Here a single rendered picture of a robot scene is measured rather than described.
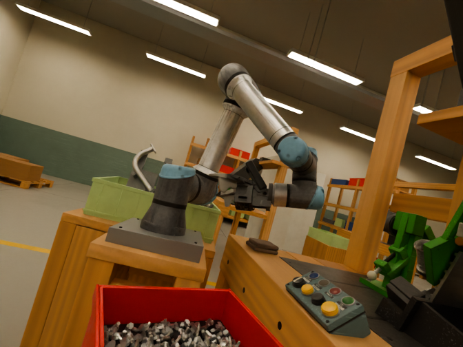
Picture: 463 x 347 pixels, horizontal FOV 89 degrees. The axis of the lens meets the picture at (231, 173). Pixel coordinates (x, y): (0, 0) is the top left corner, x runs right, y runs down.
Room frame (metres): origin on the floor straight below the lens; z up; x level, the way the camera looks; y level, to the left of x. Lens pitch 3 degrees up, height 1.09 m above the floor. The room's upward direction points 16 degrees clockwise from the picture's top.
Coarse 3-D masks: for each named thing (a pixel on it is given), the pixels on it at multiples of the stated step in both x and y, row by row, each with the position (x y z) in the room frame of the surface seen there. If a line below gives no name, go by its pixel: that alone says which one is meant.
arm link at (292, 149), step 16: (224, 80) 0.76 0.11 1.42; (240, 80) 0.74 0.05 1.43; (240, 96) 0.73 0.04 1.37; (256, 96) 0.70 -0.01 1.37; (256, 112) 0.69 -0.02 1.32; (272, 112) 0.67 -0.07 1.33; (272, 128) 0.65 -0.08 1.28; (288, 128) 0.65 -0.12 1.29; (272, 144) 0.66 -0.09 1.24; (288, 144) 0.61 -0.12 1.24; (304, 144) 0.59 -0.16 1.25; (288, 160) 0.60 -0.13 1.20; (304, 160) 0.61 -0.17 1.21
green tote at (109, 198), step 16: (112, 176) 1.38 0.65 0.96; (96, 192) 1.10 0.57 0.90; (112, 192) 1.11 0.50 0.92; (128, 192) 1.12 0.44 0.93; (144, 192) 1.13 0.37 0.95; (96, 208) 1.10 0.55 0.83; (112, 208) 1.11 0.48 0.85; (128, 208) 1.13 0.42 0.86; (144, 208) 1.14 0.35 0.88; (192, 208) 1.18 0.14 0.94; (208, 208) 1.19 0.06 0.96; (192, 224) 1.18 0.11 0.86; (208, 224) 1.20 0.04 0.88; (208, 240) 1.20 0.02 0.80
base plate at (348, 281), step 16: (304, 272) 0.75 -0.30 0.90; (320, 272) 0.80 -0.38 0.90; (336, 272) 0.87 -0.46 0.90; (352, 272) 0.95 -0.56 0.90; (352, 288) 0.72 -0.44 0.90; (368, 288) 0.77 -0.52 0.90; (368, 304) 0.62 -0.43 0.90; (368, 320) 0.51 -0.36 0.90; (384, 320) 0.54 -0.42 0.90; (384, 336) 0.46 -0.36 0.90; (400, 336) 0.48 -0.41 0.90
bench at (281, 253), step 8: (280, 256) 0.96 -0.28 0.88; (288, 256) 1.00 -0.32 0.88; (296, 256) 1.04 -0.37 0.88; (304, 256) 1.09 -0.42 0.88; (320, 264) 1.02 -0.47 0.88; (328, 264) 1.06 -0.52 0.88; (336, 264) 1.11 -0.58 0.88; (360, 272) 1.10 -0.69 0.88; (224, 280) 0.93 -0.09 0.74; (224, 288) 0.93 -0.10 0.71
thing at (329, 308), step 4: (324, 304) 0.44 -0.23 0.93; (328, 304) 0.44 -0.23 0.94; (332, 304) 0.43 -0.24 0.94; (336, 304) 0.43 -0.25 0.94; (324, 308) 0.43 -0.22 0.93; (328, 308) 0.43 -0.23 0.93; (332, 308) 0.42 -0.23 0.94; (336, 308) 0.43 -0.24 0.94; (324, 312) 0.43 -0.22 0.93; (328, 312) 0.42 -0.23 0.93; (332, 312) 0.42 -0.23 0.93; (336, 312) 0.42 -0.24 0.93
